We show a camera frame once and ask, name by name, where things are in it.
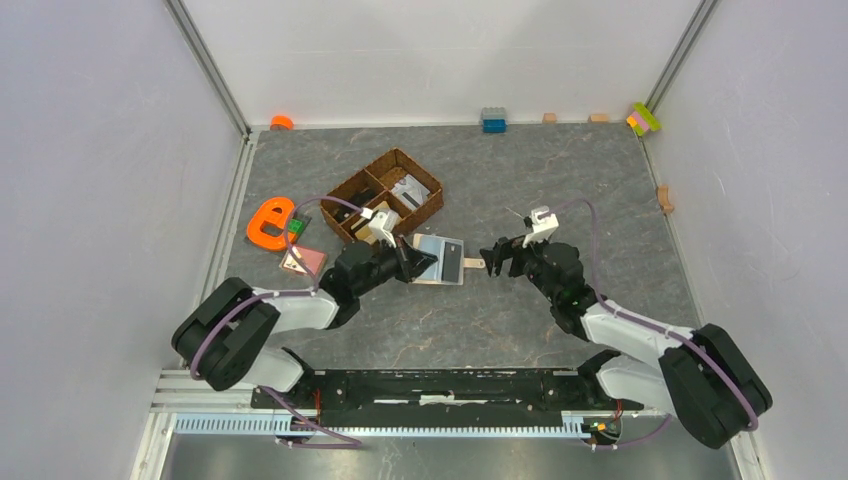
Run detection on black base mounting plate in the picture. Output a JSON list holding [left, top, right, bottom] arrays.
[[282, 368, 643, 428]]

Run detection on orange round cap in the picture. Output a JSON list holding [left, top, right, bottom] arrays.
[[269, 115, 294, 131]]

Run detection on green pink yellow brick stack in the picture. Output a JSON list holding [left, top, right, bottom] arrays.
[[626, 102, 662, 137]]

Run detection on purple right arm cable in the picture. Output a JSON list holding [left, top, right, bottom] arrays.
[[543, 197, 761, 453]]

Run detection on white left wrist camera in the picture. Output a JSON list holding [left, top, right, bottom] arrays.
[[361, 208, 400, 248]]

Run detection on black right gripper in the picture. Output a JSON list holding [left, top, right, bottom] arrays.
[[479, 229, 559, 304]]

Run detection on pink triangle picture card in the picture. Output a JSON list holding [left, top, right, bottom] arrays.
[[279, 245, 327, 276]]

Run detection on aluminium frame rail left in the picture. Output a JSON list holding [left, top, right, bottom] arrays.
[[164, 0, 252, 137]]

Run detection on woven wicker divided basket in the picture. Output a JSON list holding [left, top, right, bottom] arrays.
[[330, 148, 444, 235]]

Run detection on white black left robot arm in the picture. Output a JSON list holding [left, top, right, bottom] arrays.
[[171, 237, 438, 408]]

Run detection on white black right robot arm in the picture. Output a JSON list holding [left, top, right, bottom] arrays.
[[480, 237, 774, 449]]

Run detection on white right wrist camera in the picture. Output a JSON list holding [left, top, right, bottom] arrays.
[[522, 206, 559, 248]]

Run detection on aluminium frame rail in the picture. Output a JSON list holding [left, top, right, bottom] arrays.
[[164, 0, 252, 137], [645, 0, 720, 112]]

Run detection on small green brick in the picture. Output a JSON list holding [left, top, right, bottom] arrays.
[[287, 216, 312, 237]]

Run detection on orange plastic letter toy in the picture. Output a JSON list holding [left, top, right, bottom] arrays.
[[246, 197, 296, 252]]

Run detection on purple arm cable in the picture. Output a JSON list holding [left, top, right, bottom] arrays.
[[189, 195, 372, 451], [543, 197, 761, 453]]

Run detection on silver white card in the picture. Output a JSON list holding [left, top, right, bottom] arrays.
[[391, 174, 430, 210]]

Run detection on blue toy brick stack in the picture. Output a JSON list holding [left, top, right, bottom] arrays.
[[480, 107, 508, 134]]

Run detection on small wooden block right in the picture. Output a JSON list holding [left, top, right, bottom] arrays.
[[588, 113, 610, 123]]

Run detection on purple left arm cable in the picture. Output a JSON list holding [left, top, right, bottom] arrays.
[[189, 195, 372, 451]]

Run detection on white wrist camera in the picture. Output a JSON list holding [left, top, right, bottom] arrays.
[[361, 208, 400, 248], [522, 206, 559, 248]]

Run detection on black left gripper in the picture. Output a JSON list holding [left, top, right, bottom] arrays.
[[354, 231, 437, 297]]

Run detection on curved wooden block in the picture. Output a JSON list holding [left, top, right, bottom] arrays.
[[656, 185, 675, 215]]

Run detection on aluminium frame rail right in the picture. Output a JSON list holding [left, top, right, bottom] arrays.
[[645, 0, 720, 112]]

